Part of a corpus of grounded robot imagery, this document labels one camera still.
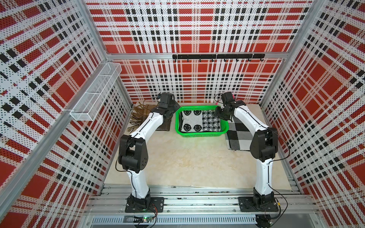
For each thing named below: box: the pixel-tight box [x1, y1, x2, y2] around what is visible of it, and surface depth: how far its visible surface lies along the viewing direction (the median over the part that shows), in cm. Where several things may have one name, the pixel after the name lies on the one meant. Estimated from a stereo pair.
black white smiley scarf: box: [178, 109, 222, 133], surface depth 106 cm
